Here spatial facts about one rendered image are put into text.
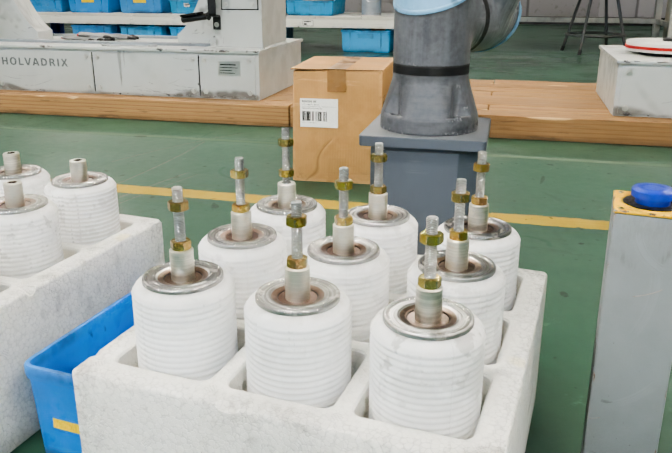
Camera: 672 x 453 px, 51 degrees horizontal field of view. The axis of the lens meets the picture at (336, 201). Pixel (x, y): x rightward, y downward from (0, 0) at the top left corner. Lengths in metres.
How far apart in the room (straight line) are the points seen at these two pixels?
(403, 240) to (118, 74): 2.23
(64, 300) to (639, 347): 0.66
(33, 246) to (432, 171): 0.55
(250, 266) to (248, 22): 2.06
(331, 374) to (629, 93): 2.04
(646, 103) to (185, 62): 1.65
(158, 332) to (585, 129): 1.99
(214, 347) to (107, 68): 2.34
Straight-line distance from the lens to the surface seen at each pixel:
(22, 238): 0.93
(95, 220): 1.02
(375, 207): 0.82
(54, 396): 0.85
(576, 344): 1.13
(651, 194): 0.72
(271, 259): 0.75
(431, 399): 0.58
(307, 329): 0.59
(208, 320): 0.66
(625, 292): 0.74
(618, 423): 0.81
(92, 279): 0.97
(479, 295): 0.67
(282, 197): 0.86
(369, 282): 0.70
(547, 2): 8.85
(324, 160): 1.87
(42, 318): 0.91
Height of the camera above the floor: 0.52
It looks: 18 degrees down
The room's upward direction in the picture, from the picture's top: straight up
